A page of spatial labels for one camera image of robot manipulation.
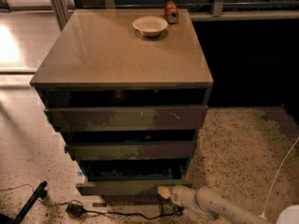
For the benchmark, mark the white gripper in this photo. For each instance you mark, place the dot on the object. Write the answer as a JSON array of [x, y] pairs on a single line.
[[177, 197]]

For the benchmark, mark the grey bottom drawer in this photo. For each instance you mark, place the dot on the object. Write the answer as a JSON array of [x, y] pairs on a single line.
[[139, 179]]

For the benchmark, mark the grey middle drawer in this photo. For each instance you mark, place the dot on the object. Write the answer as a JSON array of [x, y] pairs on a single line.
[[135, 151]]

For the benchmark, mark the orange soda can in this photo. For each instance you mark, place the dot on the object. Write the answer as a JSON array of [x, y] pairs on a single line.
[[171, 12]]

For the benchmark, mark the black stand leg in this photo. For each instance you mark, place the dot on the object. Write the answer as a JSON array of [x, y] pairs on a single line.
[[39, 192]]

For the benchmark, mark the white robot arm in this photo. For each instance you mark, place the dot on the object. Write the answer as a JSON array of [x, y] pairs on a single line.
[[206, 203]]

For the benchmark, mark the grey drawer cabinet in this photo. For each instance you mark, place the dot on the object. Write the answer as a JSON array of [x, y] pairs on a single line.
[[101, 60]]

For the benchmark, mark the grey top drawer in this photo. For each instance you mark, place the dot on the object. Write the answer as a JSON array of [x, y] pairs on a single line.
[[106, 119]]

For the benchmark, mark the white bowl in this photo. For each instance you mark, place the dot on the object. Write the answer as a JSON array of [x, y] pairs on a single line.
[[150, 25]]

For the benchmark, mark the grey drawer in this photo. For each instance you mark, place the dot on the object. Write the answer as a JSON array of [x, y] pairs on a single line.
[[106, 119], [139, 179], [135, 151]]

